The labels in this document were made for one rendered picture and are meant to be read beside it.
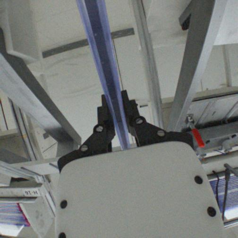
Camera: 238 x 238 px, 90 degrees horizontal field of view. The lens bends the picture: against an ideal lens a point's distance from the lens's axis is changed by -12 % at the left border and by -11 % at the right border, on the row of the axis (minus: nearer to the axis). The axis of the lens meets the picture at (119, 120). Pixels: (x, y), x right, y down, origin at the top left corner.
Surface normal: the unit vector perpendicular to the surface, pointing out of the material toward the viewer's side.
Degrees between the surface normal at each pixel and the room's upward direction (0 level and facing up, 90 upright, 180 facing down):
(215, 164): 90
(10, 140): 90
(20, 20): 90
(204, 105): 43
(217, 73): 90
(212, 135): 133
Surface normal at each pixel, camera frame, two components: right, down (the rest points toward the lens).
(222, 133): -0.17, -0.51
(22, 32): 0.98, -0.19
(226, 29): 0.11, 0.84
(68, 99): -0.06, 0.20
